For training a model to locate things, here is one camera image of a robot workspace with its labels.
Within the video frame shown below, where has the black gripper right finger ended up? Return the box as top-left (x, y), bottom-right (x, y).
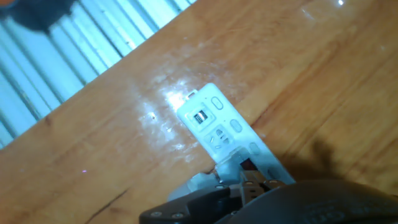
top-left (238, 170), bottom-right (286, 206)

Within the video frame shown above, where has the brown wooden board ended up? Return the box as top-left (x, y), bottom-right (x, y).
top-left (0, 0), bottom-right (398, 224)

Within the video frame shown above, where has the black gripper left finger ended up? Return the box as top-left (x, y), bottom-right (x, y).
top-left (139, 184), bottom-right (243, 224)

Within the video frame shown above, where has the white power strip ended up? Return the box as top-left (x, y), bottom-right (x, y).
top-left (176, 82), bottom-right (296, 185)

